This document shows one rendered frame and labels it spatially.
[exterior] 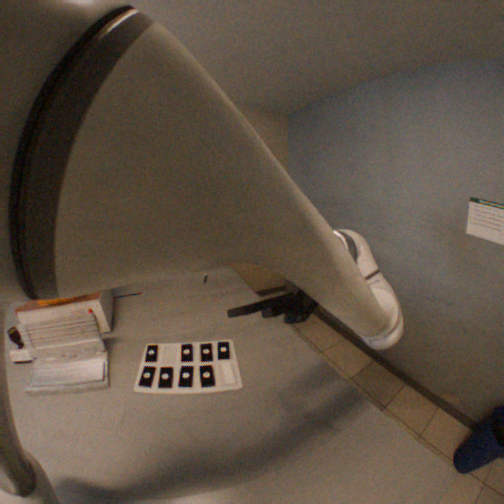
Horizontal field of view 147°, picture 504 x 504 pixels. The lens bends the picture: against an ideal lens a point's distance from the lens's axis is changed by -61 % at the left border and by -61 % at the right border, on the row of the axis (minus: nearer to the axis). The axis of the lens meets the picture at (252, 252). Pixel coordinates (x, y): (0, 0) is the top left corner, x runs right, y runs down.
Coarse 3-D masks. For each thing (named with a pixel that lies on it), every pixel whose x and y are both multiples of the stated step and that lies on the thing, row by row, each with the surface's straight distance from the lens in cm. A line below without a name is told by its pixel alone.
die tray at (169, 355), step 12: (168, 348) 91; (180, 348) 90; (216, 348) 87; (144, 360) 89; (168, 360) 86; (180, 360) 85; (216, 360) 82; (228, 360) 82; (156, 372) 83; (216, 372) 78; (156, 384) 79; (192, 384) 76; (216, 384) 75; (240, 384) 74
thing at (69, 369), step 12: (36, 360) 117; (60, 360) 109; (72, 360) 104; (84, 360) 101; (96, 360) 98; (108, 360) 97; (36, 372) 113; (48, 372) 108; (60, 372) 103; (72, 372) 99; (84, 372) 96; (96, 372) 93; (108, 372) 92; (36, 384) 107; (48, 384) 102; (84, 384) 91; (96, 384) 88; (108, 384) 88
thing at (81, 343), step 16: (48, 320) 102; (64, 320) 97; (80, 320) 95; (32, 336) 112; (48, 336) 106; (64, 336) 102; (80, 336) 98; (96, 336) 96; (32, 352) 115; (48, 352) 109; (64, 352) 105; (80, 352) 101
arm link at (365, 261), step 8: (352, 232) 44; (360, 240) 44; (360, 248) 42; (368, 248) 46; (360, 256) 42; (368, 256) 43; (360, 264) 41; (368, 264) 43; (376, 264) 46; (368, 272) 42; (376, 272) 44
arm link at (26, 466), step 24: (0, 312) 26; (0, 336) 28; (0, 360) 30; (0, 384) 32; (0, 408) 34; (0, 432) 37; (0, 456) 41; (24, 456) 47; (0, 480) 49; (24, 480) 50; (48, 480) 63
